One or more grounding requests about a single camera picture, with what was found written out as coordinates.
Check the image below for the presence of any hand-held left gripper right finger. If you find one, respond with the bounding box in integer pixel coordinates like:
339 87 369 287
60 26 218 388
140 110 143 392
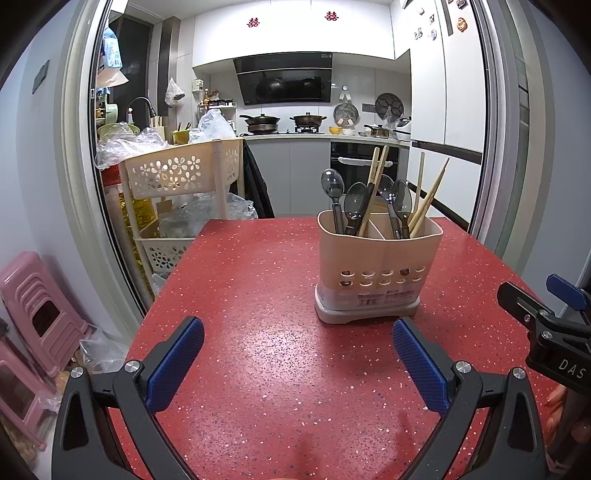
392 318 548 480

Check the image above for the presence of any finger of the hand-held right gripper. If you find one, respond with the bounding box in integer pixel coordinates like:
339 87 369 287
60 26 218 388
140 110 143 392
546 274 591 311
497 281 562 326

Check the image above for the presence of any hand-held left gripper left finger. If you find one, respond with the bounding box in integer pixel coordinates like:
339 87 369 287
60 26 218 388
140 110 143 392
51 316 206 480

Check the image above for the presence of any beige plastic utensil holder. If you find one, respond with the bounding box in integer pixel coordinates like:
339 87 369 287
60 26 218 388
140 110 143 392
314 209 444 325

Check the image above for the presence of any black handled metal spoon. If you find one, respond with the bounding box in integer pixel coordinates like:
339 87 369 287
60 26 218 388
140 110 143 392
392 179 414 239
320 168 347 234
377 174 403 239
344 182 370 237

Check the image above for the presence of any person's right hand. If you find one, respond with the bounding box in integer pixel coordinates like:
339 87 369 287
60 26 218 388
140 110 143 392
545 384 591 468

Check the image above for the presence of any pink plastic stool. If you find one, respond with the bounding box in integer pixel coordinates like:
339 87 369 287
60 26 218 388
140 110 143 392
0 251 96 377
0 337 62 452

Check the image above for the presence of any beige plastic trolley rack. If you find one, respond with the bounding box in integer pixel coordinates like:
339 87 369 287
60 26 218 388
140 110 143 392
119 137 246 297

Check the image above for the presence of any dark hanging jacket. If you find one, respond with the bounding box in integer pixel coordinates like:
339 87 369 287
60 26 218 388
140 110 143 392
242 140 276 219

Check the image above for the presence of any black built-in oven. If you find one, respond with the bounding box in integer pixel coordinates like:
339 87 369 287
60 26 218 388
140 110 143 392
329 140 400 195

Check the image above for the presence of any white refrigerator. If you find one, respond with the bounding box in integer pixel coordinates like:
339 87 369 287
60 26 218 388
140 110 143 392
393 0 486 232

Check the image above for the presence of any grey kitchen counter cabinet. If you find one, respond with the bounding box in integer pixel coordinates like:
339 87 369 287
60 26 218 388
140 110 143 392
242 132 412 219

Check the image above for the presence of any heap of clear plastic bags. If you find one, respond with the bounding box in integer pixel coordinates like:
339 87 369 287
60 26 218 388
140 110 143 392
94 123 172 170

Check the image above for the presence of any round dark divided pan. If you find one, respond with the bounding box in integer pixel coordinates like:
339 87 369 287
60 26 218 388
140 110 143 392
374 92 405 122

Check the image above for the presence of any white plastic bag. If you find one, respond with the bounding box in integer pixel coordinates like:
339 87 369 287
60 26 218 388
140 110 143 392
189 108 239 144

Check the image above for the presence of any round metal steamer plate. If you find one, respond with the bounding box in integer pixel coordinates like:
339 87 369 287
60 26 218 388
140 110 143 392
333 102 359 128

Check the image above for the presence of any black wok with lid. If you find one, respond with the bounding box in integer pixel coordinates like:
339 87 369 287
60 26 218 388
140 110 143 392
239 113 282 135

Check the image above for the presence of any black kitchen faucet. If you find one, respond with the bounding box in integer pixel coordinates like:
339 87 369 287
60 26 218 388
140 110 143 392
126 96 156 128

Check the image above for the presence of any hanging plastic bag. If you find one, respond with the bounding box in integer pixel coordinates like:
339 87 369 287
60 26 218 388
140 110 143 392
164 76 186 108

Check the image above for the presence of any dark cooking pot with lid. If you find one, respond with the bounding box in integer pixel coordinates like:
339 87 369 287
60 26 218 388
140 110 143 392
289 111 329 131

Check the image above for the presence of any black range hood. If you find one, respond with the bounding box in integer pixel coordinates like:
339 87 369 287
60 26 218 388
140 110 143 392
232 52 334 106

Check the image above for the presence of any grey wall switch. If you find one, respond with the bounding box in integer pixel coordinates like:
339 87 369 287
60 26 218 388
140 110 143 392
32 60 51 94

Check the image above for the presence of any white wall cabinet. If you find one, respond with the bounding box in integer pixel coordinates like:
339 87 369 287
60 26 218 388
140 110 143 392
191 0 413 71

